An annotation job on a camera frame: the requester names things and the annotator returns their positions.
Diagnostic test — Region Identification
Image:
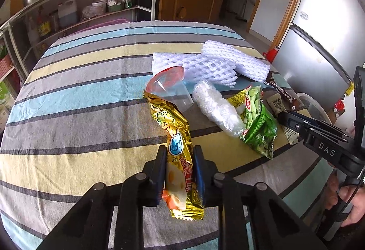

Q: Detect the crumpled clear plastic bag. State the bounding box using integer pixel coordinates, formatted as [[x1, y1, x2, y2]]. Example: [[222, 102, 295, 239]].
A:
[[192, 80, 246, 136]]

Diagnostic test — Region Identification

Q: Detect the red crate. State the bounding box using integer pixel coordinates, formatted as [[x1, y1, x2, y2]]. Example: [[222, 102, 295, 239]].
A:
[[0, 54, 14, 79]]

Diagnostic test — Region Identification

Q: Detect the clear plastic cup red rim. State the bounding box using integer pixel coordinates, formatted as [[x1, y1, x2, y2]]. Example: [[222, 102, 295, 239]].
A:
[[146, 65, 194, 112]]

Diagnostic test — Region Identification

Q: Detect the striped tablecloth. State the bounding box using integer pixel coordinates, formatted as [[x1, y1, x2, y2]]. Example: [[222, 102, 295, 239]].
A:
[[0, 20, 343, 250]]

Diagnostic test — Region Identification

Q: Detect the white trash bin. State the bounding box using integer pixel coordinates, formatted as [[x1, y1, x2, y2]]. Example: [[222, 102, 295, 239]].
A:
[[296, 92, 354, 139]]

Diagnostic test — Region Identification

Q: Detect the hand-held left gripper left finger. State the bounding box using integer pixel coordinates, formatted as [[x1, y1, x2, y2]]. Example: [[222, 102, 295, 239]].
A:
[[37, 145, 167, 250]]

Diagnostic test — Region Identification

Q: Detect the white printed paper packet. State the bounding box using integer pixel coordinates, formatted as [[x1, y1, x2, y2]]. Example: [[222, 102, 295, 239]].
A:
[[282, 124, 300, 145]]

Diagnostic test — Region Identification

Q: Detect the person's right hand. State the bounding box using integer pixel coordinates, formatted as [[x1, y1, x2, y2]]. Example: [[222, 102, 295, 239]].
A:
[[326, 168, 365, 225]]

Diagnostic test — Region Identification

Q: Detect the yellow snack packet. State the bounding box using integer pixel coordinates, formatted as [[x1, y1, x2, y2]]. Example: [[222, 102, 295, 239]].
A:
[[227, 90, 248, 113]]

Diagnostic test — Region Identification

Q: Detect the small beige sachet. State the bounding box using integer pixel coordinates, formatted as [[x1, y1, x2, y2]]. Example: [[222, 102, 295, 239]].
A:
[[266, 93, 288, 118]]

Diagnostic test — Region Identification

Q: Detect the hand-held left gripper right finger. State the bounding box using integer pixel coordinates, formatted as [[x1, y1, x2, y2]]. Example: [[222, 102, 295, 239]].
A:
[[193, 145, 328, 250]]

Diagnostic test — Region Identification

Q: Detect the green carton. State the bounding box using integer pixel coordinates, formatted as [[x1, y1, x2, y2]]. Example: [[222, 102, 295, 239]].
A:
[[0, 80, 15, 122]]

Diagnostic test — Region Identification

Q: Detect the silver refrigerator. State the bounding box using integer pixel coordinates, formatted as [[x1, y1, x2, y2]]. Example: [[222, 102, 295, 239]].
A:
[[269, 0, 365, 136]]

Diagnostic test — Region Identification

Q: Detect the white lidded jar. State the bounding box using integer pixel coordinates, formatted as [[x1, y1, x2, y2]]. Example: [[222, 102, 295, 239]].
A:
[[92, 0, 107, 15]]

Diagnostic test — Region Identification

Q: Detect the gold snack wrapper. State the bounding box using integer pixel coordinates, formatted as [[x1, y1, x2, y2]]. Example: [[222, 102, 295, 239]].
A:
[[143, 89, 206, 220]]

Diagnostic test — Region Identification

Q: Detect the white foam fruit net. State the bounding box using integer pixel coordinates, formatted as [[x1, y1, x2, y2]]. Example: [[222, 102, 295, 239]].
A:
[[152, 52, 238, 88], [200, 41, 270, 83]]

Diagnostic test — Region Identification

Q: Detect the plastic jug with handle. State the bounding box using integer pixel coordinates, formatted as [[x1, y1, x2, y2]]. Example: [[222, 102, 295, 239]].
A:
[[58, 0, 79, 28]]

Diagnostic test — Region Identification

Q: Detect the green snack packet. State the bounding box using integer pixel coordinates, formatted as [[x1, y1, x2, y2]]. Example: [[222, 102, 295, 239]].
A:
[[240, 85, 278, 160]]

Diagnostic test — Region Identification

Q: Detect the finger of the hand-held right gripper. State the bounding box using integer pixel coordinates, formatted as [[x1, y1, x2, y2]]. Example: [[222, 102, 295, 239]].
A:
[[277, 110, 350, 142]]

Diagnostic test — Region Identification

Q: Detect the yellow label bottle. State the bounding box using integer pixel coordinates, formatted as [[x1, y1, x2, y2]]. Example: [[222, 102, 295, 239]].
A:
[[37, 6, 52, 38]]

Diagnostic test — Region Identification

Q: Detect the brown coffee sachet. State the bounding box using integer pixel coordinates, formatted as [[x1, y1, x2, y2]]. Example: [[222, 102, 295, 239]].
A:
[[264, 71, 302, 106]]

